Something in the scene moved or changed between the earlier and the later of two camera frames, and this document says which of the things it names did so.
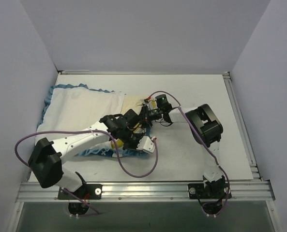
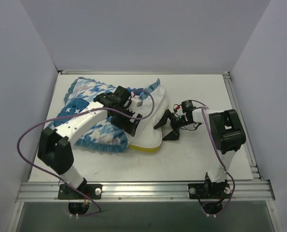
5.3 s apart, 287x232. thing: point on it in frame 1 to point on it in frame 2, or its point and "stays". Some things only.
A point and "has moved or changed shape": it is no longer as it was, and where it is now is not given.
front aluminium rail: x=149 y=191 stays
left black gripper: x=131 y=138 to x=128 y=120
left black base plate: x=86 y=191 stays
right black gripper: x=147 y=114 to x=173 y=121
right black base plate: x=217 y=190 stays
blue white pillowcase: x=79 y=108 has moved or changed shape
